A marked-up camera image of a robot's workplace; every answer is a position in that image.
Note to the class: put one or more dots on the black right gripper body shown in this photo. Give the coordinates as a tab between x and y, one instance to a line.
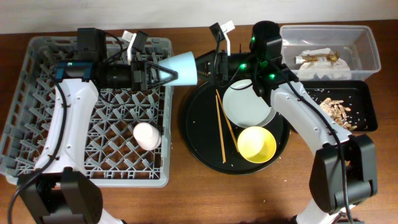
240	64

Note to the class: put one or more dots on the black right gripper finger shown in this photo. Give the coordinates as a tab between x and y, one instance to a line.
206	61
207	76

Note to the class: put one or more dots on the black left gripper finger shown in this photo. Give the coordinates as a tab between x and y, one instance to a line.
151	83
166	72

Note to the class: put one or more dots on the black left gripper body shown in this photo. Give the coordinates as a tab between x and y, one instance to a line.
137	83

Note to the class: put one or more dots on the light blue plastic cup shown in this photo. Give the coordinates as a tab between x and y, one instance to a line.
184	65

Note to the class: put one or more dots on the wooden chopstick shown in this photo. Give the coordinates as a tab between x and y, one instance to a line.
220	129
227	121

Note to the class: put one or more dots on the white round plate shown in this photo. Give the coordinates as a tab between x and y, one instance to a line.
244	108

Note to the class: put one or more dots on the pink plastic cup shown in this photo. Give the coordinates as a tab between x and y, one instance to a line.
147	136

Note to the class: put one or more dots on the yellow plastic bowl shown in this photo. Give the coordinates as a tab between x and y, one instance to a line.
257	145

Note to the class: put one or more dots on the white napkin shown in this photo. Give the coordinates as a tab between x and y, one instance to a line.
323	70

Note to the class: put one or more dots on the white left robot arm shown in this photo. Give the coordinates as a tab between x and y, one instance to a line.
89	111

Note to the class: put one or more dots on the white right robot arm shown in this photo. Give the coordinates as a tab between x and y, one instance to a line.
344	171

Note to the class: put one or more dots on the grey dishwasher rack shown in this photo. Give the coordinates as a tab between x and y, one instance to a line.
112	156

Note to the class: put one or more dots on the round black tray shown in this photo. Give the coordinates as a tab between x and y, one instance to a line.
199	128

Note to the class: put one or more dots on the clear plastic bin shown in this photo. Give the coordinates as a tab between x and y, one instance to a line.
356	45

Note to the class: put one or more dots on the food scraps pile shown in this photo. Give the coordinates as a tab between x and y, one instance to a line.
338	113

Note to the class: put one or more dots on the black rectangular tray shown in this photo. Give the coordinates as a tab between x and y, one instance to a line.
354	93

